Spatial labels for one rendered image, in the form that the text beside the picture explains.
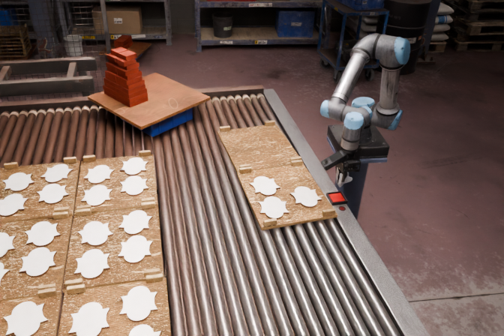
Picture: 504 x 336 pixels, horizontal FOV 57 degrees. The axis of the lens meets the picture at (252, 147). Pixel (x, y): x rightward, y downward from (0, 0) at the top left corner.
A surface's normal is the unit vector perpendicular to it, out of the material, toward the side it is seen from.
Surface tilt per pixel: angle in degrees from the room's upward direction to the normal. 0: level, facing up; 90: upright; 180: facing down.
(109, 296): 0
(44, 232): 0
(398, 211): 0
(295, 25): 90
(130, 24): 90
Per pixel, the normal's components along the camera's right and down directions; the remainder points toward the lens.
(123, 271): 0.04, -0.85
